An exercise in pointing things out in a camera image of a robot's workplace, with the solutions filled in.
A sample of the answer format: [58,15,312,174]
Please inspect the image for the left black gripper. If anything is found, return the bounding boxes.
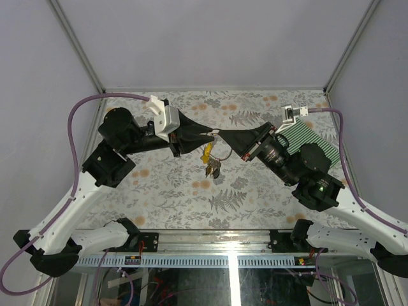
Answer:
[122,108,216,157]

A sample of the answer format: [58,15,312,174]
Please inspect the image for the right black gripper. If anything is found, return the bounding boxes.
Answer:
[219,121,300,186]

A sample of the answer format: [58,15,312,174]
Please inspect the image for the large metal keyring with keys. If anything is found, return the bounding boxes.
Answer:
[202,130,233,180]

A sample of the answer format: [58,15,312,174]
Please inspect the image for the key with yellow tag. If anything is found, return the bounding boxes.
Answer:
[201,142,213,164]

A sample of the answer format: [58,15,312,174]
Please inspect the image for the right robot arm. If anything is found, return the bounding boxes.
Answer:
[219,122,407,278]

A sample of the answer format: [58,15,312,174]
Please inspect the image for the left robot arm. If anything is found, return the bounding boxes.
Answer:
[13,96,214,277]

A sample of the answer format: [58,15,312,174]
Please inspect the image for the green striped folded cloth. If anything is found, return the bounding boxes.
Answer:
[280,120,340,168]

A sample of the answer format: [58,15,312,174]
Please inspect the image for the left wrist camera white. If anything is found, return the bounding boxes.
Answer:
[146,95,180,143]

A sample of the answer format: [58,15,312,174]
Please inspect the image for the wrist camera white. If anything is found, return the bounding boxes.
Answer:
[146,95,180,143]
[276,105,309,133]

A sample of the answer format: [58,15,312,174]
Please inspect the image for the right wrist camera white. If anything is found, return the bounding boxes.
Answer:
[276,105,309,133]

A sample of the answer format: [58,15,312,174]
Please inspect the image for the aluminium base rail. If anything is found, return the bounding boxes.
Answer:
[76,229,351,256]

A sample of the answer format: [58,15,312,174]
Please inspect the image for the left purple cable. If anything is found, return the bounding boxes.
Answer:
[0,93,150,294]

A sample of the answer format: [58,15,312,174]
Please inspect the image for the purple cable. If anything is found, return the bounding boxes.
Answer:
[307,107,408,235]
[0,93,150,294]

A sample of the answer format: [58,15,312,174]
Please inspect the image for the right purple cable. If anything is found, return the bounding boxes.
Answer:
[307,107,408,235]

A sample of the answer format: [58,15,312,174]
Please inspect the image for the white slotted cable duct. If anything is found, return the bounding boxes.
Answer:
[76,254,314,268]

